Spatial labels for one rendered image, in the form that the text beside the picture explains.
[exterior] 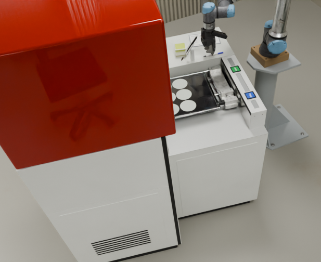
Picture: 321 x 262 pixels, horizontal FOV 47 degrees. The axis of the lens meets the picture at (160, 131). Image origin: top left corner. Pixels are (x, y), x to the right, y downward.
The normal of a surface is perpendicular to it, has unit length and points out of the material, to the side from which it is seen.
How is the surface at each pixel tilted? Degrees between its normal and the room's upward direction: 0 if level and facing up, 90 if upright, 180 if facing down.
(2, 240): 0
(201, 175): 90
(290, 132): 0
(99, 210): 90
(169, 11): 90
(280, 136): 0
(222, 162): 90
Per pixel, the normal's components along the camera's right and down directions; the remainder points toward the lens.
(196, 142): -0.11, -0.66
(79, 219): 0.20, 0.72
